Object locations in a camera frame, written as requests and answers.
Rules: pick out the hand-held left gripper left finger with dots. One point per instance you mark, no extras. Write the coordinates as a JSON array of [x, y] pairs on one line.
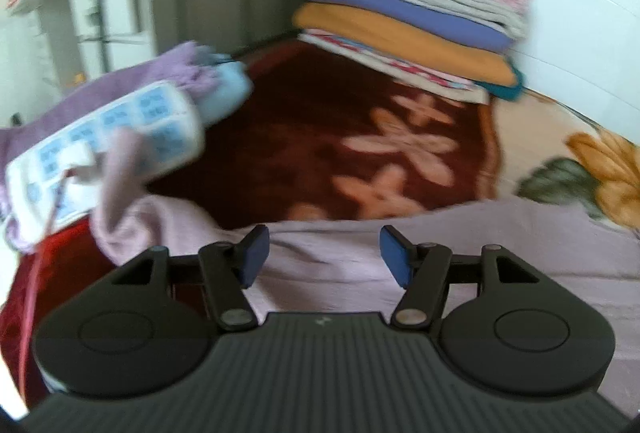
[[255, 255]]

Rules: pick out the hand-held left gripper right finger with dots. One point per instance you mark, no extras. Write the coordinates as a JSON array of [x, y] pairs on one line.
[[395, 258]]

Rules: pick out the lilac knitted sweater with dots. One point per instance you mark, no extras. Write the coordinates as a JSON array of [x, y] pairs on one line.
[[325, 263]]

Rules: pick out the floral plush blanket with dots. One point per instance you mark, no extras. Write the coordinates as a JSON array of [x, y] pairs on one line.
[[310, 123]]

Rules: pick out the white power strip blue sockets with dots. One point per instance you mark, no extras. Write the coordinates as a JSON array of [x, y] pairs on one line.
[[150, 113]]

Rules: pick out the patterned folded sheet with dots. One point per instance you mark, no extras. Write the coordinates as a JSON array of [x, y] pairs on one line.
[[400, 68]]

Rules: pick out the teal folded cloth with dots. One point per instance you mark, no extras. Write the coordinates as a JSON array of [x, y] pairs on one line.
[[505, 90]]

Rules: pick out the stack of folded blankets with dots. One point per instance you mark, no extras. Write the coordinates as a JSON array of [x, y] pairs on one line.
[[400, 40]]

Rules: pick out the purple fluffy cloth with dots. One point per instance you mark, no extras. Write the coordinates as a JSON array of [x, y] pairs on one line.
[[100, 88]]

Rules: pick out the purple folded blanket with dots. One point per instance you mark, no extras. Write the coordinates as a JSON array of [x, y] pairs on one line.
[[400, 13]]

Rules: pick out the white cabinet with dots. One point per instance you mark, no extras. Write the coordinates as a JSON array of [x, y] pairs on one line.
[[120, 3]]

